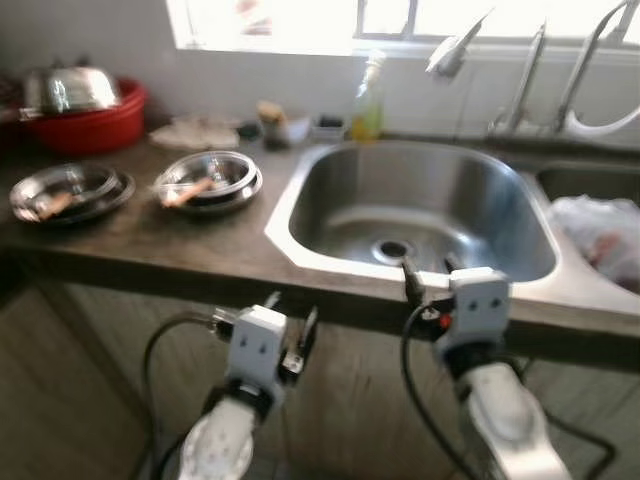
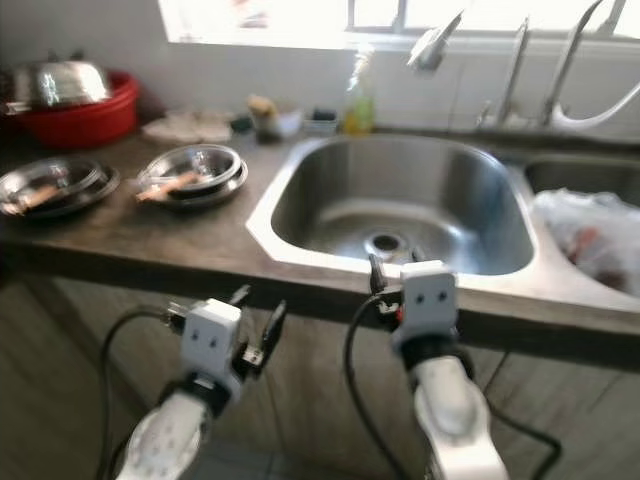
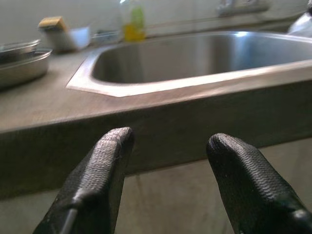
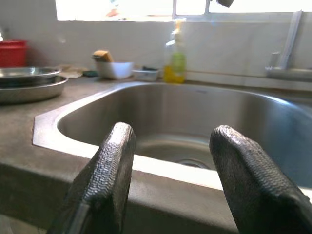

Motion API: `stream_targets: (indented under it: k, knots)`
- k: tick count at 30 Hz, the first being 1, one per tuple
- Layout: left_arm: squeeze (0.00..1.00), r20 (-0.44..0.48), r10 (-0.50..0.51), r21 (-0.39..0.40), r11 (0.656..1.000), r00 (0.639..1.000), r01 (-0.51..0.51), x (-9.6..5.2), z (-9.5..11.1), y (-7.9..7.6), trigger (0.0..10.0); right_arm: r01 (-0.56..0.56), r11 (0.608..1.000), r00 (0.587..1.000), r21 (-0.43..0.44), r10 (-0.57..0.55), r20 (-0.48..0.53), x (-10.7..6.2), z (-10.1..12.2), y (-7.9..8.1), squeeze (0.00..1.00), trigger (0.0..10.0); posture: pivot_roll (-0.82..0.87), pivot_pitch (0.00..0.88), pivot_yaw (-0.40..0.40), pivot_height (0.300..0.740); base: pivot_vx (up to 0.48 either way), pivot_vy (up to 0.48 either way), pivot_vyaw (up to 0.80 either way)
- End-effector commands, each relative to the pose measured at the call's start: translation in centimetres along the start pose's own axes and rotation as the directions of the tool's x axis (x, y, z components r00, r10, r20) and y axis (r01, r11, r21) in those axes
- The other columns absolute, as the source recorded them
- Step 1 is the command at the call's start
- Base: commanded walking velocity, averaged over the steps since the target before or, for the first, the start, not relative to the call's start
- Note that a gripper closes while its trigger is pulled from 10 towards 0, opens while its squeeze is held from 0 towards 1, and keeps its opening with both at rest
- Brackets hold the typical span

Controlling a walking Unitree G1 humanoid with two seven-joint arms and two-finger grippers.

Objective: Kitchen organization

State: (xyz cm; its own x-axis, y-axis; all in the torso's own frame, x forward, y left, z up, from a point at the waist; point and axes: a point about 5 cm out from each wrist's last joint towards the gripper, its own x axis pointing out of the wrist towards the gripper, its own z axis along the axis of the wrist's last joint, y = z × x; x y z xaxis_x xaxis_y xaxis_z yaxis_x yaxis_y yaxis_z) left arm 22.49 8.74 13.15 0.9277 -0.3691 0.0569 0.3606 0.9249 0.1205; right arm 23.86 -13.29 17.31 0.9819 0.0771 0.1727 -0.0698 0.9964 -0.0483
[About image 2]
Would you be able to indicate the small green scourer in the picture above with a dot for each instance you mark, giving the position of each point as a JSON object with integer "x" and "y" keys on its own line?
{"x": 241, "y": 123}

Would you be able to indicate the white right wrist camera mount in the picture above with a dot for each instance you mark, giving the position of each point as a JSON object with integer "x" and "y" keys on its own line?
{"x": 430, "y": 298}

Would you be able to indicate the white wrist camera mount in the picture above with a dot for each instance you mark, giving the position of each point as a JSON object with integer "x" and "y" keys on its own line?
{"x": 212, "y": 335}
{"x": 430, "y": 298}

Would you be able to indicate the small white bowl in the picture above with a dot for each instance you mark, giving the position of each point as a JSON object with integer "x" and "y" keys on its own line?
{"x": 285, "y": 123}

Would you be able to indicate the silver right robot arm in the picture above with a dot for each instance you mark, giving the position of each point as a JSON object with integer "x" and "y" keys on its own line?
{"x": 455, "y": 410}

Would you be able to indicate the stainless steel sink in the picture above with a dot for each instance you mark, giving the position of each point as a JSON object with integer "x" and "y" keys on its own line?
{"x": 400, "y": 195}

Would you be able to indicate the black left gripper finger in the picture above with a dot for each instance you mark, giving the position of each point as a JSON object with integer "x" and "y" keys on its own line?
{"x": 239, "y": 295}
{"x": 274, "y": 325}

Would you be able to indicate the bright window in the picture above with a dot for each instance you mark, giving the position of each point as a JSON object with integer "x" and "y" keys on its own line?
{"x": 260, "y": 22}

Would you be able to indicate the red plastic basin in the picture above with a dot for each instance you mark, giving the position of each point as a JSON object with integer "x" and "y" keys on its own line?
{"x": 90, "y": 125}

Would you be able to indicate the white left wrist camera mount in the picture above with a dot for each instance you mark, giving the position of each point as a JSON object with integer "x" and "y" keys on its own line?
{"x": 212, "y": 335}

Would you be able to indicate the steel bowl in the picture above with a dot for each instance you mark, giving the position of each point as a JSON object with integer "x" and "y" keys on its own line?
{"x": 55, "y": 180}
{"x": 190, "y": 168}

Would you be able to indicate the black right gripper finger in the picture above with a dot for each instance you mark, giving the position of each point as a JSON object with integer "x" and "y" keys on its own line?
{"x": 416, "y": 257}
{"x": 375, "y": 273}

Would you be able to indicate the steel plate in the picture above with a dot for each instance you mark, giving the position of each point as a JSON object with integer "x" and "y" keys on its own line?
{"x": 230, "y": 193}
{"x": 105, "y": 198}

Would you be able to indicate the chrome gooseneck faucet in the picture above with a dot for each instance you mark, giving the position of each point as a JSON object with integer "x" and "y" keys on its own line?
{"x": 565, "y": 115}

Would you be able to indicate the white plastic bag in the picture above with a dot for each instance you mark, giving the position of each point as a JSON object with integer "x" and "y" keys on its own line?
{"x": 590, "y": 240}

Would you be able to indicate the chrome faucet spray head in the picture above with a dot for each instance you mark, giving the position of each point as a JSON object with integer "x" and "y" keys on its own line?
{"x": 432, "y": 47}

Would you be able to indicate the yellow sponge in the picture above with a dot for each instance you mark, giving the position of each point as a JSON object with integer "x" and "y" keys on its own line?
{"x": 261, "y": 107}

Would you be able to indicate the small white tray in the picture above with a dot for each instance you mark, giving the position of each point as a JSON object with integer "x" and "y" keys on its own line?
{"x": 320, "y": 123}

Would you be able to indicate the white dish cloth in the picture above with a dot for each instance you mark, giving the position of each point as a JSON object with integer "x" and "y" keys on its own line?
{"x": 185, "y": 127}

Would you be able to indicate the yellow dish soap bottle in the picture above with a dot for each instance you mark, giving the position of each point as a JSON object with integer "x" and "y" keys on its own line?
{"x": 359, "y": 108}

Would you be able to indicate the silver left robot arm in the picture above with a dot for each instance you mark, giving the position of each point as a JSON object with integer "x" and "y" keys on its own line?
{"x": 165, "y": 445}

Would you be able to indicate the straight chrome faucet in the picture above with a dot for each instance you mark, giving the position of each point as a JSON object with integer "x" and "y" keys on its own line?
{"x": 509, "y": 85}

